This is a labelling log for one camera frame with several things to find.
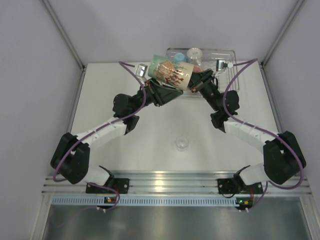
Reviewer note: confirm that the perforated cable duct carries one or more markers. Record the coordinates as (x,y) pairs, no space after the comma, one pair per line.
(146,201)

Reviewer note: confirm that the white floral mug orange inside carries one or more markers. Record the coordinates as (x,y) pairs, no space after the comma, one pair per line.
(194,56)

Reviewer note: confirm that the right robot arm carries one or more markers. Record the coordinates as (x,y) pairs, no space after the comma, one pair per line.
(282,155)

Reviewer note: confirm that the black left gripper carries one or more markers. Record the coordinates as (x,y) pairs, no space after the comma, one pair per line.
(159,94)

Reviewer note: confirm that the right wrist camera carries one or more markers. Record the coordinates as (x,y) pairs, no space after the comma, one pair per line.
(222,65)

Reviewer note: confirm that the clear plastic cup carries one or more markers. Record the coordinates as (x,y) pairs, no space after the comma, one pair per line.
(182,144)

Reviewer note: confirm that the pink ghost pattern mug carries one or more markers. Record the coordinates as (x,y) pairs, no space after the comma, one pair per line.
(197,69)

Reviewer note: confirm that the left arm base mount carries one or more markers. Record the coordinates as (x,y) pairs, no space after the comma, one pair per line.
(121,185)

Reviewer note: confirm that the metal wire dish rack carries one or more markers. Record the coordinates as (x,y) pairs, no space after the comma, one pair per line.
(209,58)

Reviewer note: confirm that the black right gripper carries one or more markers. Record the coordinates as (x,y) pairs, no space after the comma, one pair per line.
(199,80)

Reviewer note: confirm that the light blue mug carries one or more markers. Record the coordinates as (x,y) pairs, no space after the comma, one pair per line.
(180,57)

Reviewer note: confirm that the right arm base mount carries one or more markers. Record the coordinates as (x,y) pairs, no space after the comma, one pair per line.
(229,186)

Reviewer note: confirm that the beige coral pattern mug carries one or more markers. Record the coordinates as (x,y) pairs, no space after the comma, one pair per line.
(171,72)

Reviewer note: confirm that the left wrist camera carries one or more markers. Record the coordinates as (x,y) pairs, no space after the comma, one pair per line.
(141,70)

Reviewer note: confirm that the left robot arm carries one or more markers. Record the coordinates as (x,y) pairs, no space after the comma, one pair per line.
(72,157)

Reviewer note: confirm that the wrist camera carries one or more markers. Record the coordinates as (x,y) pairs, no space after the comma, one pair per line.
(222,65)
(141,70)

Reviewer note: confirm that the aluminium mounting rail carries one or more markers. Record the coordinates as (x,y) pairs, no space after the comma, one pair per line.
(165,183)

